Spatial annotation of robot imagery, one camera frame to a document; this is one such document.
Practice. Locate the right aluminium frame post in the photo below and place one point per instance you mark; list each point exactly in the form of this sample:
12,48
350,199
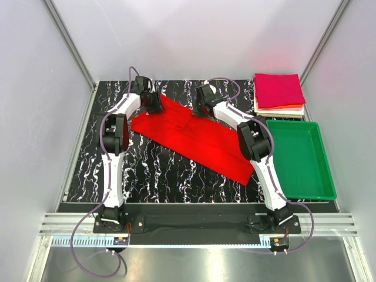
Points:
329,31

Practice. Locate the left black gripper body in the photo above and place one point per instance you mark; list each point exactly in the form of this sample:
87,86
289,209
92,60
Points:
153,103

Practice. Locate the orange folded t shirt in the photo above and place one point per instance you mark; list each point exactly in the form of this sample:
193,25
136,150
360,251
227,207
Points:
284,107

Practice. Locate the magenta folded t shirt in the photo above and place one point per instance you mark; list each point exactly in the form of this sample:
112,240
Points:
278,91

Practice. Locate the red t shirt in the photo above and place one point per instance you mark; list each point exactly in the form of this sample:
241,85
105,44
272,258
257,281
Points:
199,139

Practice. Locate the cream folded t shirt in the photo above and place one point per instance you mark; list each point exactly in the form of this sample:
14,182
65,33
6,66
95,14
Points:
282,116

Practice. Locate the left aluminium frame post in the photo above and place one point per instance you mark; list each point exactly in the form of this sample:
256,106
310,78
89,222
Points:
66,37

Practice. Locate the aluminium frame post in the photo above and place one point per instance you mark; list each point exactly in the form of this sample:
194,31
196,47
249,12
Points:
329,31
66,37

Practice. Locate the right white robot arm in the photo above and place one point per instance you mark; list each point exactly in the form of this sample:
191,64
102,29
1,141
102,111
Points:
256,145

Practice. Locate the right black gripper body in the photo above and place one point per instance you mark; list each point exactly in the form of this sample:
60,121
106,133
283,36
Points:
197,110

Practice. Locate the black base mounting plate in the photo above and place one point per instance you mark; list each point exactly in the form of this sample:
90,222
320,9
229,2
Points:
253,217

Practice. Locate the aluminium front rail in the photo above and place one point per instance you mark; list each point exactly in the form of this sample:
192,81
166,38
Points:
325,224

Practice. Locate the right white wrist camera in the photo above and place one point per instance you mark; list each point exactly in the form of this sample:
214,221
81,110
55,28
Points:
213,88

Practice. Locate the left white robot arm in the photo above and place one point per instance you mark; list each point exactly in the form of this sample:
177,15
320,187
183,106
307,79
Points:
113,141

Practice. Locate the black marbled table mat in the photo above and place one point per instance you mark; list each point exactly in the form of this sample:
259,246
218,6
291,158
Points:
151,172

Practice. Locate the white slotted cable duct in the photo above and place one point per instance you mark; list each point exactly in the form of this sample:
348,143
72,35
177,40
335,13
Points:
90,241

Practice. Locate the green plastic bin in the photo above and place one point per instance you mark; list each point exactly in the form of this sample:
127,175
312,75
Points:
300,160

